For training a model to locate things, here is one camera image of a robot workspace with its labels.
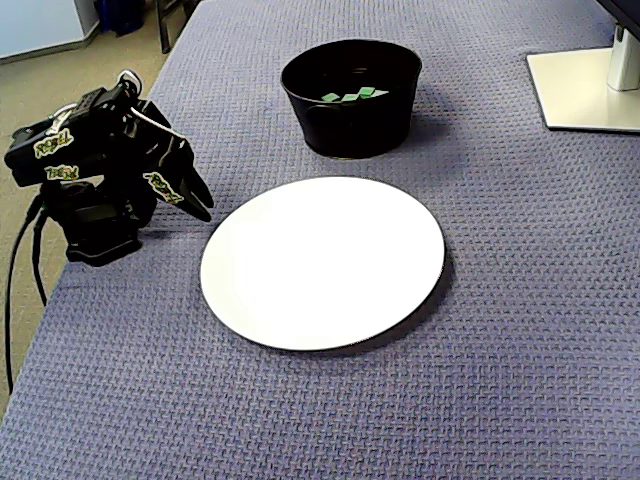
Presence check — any blue textured table cloth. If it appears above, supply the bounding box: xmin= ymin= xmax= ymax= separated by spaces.
xmin=0 ymin=0 xmax=640 ymax=480

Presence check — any white round plate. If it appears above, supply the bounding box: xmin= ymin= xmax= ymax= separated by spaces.
xmin=199 ymin=175 xmax=447 ymax=352

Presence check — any black monitor screen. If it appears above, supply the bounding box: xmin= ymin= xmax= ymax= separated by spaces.
xmin=594 ymin=0 xmax=640 ymax=29

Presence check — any long black cable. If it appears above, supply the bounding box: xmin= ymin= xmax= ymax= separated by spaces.
xmin=3 ymin=197 xmax=46 ymax=397

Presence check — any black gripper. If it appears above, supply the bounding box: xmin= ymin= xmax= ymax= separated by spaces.
xmin=130 ymin=99 xmax=215 ymax=223

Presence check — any dark chair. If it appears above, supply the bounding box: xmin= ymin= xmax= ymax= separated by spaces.
xmin=154 ymin=0 xmax=201 ymax=55

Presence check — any white red servo wire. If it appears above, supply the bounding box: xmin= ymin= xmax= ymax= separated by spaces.
xmin=117 ymin=69 xmax=144 ymax=94
xmin=130 ymin=107 xmax=191 ymax=146

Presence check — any short black cable with plug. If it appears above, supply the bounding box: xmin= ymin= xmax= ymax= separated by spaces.
xmin=30 ymin=209 xmax=50 ymax=307

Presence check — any blue bin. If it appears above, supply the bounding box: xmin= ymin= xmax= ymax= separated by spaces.
xmin=93 ymin=0 xmax=147 ymax=36

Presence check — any black round bowl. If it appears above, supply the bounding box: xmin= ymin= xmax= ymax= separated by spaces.
xmin=280 ymin=38 xmax=423 ymax=160

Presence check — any white monitor stand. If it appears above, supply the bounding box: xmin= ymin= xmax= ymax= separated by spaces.
xmin=525 ymin=22 xmax=640 ymax=134

